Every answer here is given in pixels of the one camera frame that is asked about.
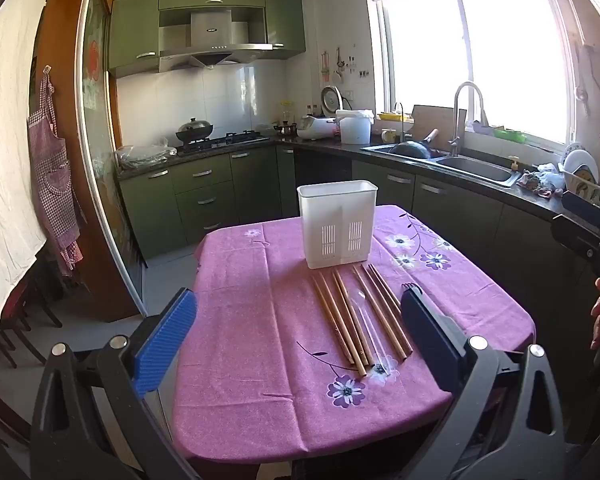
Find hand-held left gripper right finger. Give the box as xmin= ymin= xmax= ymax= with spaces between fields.
xmin=401 ymin=290 xmax=581 ymax=480

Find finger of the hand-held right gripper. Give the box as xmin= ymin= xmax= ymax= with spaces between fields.
xmin=552 ymin=214 xmax=600 ymax=261
xmin=562 ymin=191 xmax=600 ymax=228

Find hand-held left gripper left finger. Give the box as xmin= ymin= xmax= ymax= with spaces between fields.
xmin=30 ymin=287 xmax=201 ymax=480

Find clear plastic spoon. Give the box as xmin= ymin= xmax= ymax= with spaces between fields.
xmin=352 ymin=287 xmax=398 ymax=383

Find row of chopsticks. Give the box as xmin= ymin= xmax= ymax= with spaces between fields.
xmin=311 ymin=262 xmax=415 ymax=378

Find white plastic utensil holder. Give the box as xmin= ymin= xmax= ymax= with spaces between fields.
xmin=297 ymin=179 xmax=378 ymax=271

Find person's right hand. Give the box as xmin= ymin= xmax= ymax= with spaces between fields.
xmin=591 ymin=280 xmax=600 ymax=351

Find white plate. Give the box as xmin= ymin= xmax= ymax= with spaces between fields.
xmin=564 ymin=150 xmax=600 ymax=186

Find crumpled dish rags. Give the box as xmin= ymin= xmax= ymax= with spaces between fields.
xmin=517 ymin=162 xmax=566 ymax=196

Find purple floral tablecloth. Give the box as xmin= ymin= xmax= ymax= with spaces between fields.
xmin=172 ymin=205 xmax=537 ymax=463

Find steel kitchen sink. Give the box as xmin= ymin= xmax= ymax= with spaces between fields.
xmin=362 ymin=142 xmax=521 ymax=188

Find green base cabinets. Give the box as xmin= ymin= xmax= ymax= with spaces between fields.
xmin=117 ymin=146 xmax=600 ymax=321

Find steel kitchen faucet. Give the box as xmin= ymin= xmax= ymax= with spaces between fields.
xmin=450 ymin=81 xmax=488 ymax=157

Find dark red chair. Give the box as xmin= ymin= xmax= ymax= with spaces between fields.
xmin=0 ymin=250 xmax=63 ymax=368

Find wooden cutting board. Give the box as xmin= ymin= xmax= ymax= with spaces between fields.
xmin=411 ymin=105 xmax=468 ymax=143

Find kitchen window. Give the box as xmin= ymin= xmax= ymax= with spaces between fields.
xmin=365 ymin=0 xmax=581 ymax=146

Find plastic wrapped bundle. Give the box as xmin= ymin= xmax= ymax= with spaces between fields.
xmin=115 ymin=145 xmax=177 ymax=168

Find glass sliding door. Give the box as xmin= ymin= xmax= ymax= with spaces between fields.
xmin=75 ymin=0 xmax=146 ymax=316

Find red checked apron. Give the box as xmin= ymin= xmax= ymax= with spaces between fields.
xmin=27 ymin=67 xmax=83 ymax=273

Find black gas stove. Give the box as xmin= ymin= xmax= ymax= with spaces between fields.
xmin=176 ymin=131 xmax=270 ymax=153

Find black lidded wok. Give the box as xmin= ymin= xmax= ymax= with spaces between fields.
xmin=175 ymin=117 xmax=215 ymax=143

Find dark kitchen countertop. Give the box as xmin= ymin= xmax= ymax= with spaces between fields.
xmin=115 ymin=132 xmax=581 ymax=221

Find white lidded bucket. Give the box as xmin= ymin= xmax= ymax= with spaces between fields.
xmin=336 ymin=109 xmax=373 ymax=145

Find white rice cooker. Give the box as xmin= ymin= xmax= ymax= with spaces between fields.
xmin=296 ymin=114 xmax=338 ymax=141

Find white hanging cloth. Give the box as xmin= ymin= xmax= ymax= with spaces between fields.
xmin=0 ymin=0 xmax=48 ymax=331

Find steel range hood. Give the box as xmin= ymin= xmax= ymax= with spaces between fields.
xmin=157 ymin=10 xmax=273 ymax=73

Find wire dish rack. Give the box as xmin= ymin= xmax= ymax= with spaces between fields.
xmin=562 ymin=142 xmax=600 ymax=206

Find black wok with handle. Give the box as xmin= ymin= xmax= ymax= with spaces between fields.
xmin=389 ymin=130 xmax=440 ymax=158

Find green wall cabinets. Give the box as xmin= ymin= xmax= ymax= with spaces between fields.
xmin=107 ymin=0 xmax=306 ymax=78

